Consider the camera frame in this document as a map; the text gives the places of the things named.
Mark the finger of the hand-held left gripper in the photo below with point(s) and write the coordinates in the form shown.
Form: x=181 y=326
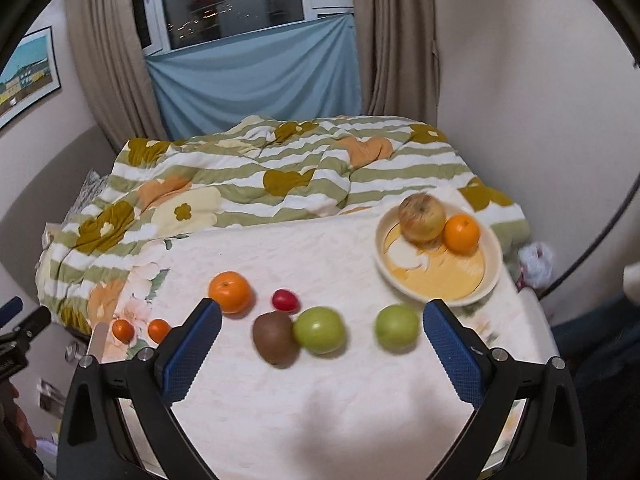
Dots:
x=12 y=306
x=32 y=322

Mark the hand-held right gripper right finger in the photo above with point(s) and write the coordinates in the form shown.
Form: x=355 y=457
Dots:
x=452 y=355

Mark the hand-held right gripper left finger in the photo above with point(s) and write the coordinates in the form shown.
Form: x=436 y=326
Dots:
x=192 y=355

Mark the small orange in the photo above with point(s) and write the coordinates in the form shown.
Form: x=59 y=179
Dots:
x=159 y=330

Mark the green apple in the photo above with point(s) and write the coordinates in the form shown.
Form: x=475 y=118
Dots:
x=397 y=326
x=319 y=331

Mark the large orange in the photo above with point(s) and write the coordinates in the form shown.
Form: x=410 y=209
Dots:
x=229 y=291
x=462 y=233

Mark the small red tomato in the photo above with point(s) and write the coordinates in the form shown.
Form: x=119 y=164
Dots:
x=123 y=330
x=285 y=300

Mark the cream yellow plate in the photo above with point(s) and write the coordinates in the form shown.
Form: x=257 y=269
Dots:
x=445 y=280

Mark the brown kiwi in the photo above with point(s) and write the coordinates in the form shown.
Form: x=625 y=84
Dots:
x=274 y=337

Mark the person's left hand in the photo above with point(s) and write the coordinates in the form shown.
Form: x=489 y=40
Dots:
x=22 y=420

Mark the white bed board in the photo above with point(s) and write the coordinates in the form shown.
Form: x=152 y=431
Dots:
x=97 y=341

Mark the white plastic bag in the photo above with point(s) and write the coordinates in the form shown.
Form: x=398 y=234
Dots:
x=536 y=262

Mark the grey patterned cloth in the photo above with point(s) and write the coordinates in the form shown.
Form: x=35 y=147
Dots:
x=90 y=190

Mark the red-yellow apple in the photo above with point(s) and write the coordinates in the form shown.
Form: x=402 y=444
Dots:
x=421 y=217

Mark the green striped floral quilt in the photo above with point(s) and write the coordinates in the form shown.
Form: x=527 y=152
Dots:
x=260 y=180

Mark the blue cloth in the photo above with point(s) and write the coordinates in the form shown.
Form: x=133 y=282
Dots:
x=260 y=75

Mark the framed wall picture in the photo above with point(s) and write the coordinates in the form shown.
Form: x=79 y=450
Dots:
x=27 y=72

